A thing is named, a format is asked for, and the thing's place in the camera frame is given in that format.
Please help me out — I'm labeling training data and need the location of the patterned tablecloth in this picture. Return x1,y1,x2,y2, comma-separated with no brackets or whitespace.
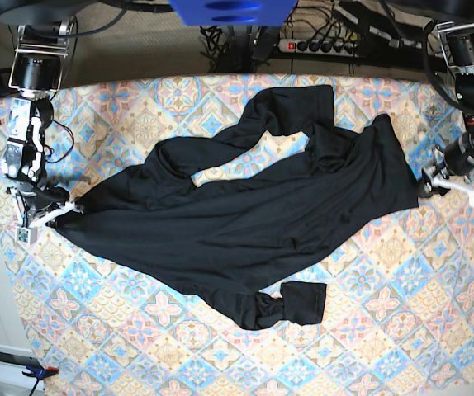
0,74,474,395

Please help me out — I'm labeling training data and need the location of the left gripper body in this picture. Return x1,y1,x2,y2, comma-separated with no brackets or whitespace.
417,146,474,206

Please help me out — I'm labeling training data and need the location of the white power strip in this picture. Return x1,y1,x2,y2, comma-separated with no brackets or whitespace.
277,39,357,56

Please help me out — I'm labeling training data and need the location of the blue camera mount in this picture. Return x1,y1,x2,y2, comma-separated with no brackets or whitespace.
168,0,296,27

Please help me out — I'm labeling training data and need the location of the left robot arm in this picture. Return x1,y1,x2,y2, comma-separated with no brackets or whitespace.
380,1,474,208

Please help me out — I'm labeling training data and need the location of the black t-shirt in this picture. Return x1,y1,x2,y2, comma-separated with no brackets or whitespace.
55,85,418,330

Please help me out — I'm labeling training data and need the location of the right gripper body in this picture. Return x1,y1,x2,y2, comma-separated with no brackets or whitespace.
7,185,83,230

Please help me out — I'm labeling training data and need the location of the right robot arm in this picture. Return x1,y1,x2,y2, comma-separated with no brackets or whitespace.
0,1,82,241

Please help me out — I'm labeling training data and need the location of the white floor box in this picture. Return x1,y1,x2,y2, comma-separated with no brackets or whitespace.
0,344,39,390

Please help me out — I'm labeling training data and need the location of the blue clamp bottom left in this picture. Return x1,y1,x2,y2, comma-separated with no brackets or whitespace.
0,364,59,381

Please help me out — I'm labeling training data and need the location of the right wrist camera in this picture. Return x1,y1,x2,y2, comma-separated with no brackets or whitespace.
15,226,38,245

